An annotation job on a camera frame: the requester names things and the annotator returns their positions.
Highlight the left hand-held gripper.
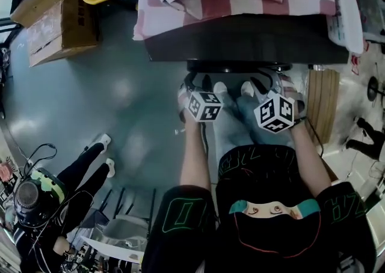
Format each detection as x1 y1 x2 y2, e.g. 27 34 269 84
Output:
177 71 224 123

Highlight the person's right white shoe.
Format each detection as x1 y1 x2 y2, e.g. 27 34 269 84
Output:
240 81 255 98

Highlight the sealed cardboard box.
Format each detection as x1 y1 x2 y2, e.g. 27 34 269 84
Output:
26 0 100 69

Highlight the person's right forearm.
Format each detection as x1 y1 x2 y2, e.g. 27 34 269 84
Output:
289 120 332 198

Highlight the person's white shoe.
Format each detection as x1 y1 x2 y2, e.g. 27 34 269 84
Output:
95 133 112 155
105 158 117 179
240 81 255 98
213 81 229 96

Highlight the cluttered work table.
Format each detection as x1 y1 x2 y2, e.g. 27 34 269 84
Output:
60 235 146 273

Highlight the black round stand base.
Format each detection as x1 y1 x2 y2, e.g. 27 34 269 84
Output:
366 75 385 102

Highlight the wooden slatted bench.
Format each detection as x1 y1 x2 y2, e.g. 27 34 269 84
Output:
306 66 341 147

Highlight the person's right hand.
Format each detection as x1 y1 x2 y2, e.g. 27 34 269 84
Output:
280 75 307 121

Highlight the black office chair base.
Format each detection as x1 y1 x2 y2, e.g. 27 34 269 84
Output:
345 117 385 161

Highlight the person's left white shoe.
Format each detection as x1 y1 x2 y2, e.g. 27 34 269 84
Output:
213 81 229 96

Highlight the grey plastic chair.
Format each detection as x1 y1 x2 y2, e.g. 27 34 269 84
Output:
98 186 158 249

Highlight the person's left forearm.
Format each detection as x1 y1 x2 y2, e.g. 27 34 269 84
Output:
179 119 212 191

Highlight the clear plastic bag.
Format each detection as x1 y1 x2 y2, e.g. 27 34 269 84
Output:
350 0 385 41

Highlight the black washing machine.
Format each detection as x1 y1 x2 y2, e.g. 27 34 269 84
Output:
144 13 352 75

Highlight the person's black printed shirt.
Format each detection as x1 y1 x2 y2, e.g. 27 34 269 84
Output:
141 144 377 273

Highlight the white plastic box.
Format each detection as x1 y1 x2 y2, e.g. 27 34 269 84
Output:
327 0 365 55

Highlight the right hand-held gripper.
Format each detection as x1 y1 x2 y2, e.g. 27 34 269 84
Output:
250 76 296 135

